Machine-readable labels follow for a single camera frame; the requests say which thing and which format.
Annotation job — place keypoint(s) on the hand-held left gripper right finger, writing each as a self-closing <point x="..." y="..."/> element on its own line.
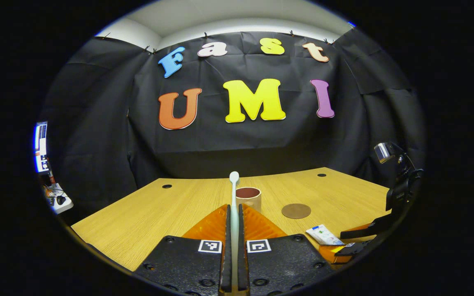
<point x="242" y="255"/>

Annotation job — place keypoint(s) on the white side table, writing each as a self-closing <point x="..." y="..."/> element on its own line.
<point x="66" y="203"/>

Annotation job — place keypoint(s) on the black computer mouse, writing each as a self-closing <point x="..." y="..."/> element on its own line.
<point x="61" y="200"/>

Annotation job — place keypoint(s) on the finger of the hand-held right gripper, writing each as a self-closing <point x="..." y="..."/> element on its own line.
<point x="368" y="227"/>
<point x="344" y="251"/>

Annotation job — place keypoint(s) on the round brown coaster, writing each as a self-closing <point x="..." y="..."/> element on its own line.
<point x="296" y="211"/>

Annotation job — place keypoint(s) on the computer monitor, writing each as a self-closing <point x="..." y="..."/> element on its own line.
<point x="40" y="146"/>

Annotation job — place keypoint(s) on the wooden desktop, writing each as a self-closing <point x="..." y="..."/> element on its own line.
<point x="138" y="218"/>

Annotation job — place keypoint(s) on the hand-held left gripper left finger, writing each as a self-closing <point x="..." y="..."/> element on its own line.
<point x="226" y="255"/>

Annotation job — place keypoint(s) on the black backdrop cloth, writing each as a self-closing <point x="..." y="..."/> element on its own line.
<point x="241" y="144"/>

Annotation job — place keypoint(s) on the bottle with red cap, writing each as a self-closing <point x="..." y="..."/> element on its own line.
<point x="51" y="177"/>

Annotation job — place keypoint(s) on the beige cup with brown inside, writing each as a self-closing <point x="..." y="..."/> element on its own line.
<point x="253" y="202"/>

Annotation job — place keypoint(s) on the white toothpaste tube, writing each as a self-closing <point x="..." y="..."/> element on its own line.
<point x="323" y="235"/>

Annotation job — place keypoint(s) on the pale teal toothbrush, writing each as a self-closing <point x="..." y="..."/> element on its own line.
<point x="234" y="197"/>

